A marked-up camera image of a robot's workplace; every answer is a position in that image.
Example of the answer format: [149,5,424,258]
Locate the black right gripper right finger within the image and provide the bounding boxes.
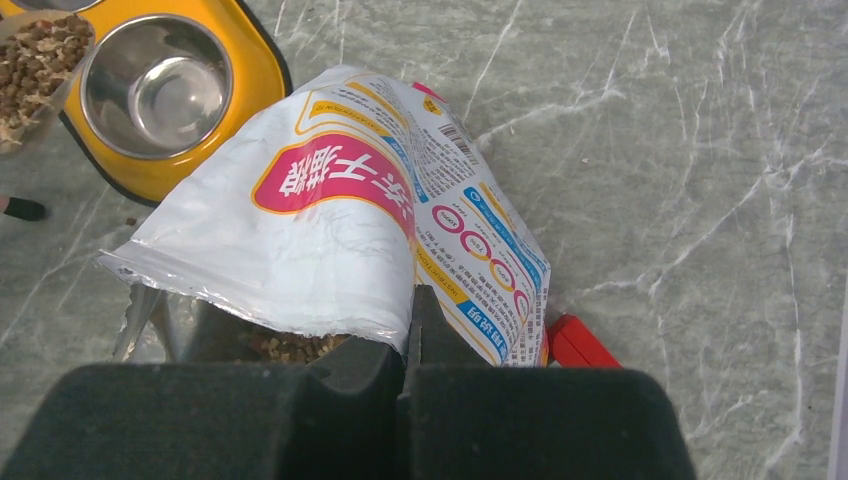
[404,285,696,479]

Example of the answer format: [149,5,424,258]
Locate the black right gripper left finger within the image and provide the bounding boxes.
[1,339,404,479]

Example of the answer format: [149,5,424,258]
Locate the cat food bag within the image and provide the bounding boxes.
[99,65,551,367]

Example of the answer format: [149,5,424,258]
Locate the yellow double pet bowl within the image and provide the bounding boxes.
[1,1,292,206]

